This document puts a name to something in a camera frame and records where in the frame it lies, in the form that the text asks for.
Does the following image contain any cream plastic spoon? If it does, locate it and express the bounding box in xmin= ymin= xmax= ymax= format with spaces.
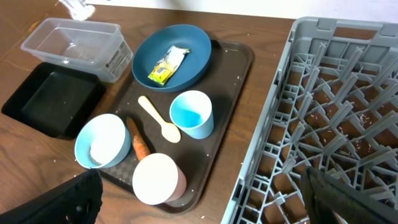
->
xmin=138 ymin=96 xmax=181 ymax=143

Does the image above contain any orange carrot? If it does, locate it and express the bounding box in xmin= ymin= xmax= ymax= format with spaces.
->
xmin=126 ymin=116 xmax=150 ymax=161

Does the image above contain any grey dishwasher rack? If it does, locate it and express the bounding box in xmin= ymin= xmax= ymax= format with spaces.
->
xmin=222 ymin=17 xmax=397 ymax=223

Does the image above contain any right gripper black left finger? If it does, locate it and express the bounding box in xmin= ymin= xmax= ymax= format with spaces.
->
xmin=1 ymin=169 xmax=103 ymax=223

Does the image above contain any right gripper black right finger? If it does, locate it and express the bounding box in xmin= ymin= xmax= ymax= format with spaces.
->
xmin=300 ymin=166 xmax=397 ymax=223

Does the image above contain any yellow snack wrapper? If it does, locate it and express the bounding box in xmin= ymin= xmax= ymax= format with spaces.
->
xmin=148 ymin=45 xmax=191 ymax=86

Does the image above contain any crumpled white paper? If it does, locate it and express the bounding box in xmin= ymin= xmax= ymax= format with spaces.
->
xmin=58 ymin=0 xmax=95 ymax=21

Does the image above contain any dark brown serving tray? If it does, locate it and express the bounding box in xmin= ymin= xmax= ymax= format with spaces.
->
xmin=112 ymin=40 xmax=254 ymax=215

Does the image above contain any light blue cup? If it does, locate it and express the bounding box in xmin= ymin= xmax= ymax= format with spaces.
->
xmin=169 ymin=90 xmax=214 ymax=139

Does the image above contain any pink cup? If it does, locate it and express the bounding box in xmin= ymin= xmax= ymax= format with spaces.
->
xmin=132 ymin=153 xmax=187 ymax=205

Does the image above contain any dark blue plate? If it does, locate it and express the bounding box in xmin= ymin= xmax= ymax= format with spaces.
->
xmin=132 ymin=24 xmax=212 ymax=92

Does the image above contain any black square bin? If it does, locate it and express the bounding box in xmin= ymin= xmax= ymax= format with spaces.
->
xmin=1 ymin=62 xmax=106 ymax=140

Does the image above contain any light blue bowl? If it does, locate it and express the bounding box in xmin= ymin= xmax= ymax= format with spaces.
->
xmin=74 ymin=113 xmax=131 ymax=169

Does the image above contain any clear plastic bin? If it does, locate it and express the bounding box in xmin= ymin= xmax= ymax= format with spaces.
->
xmin=21 ymin=17 xmax=133 ymax=83

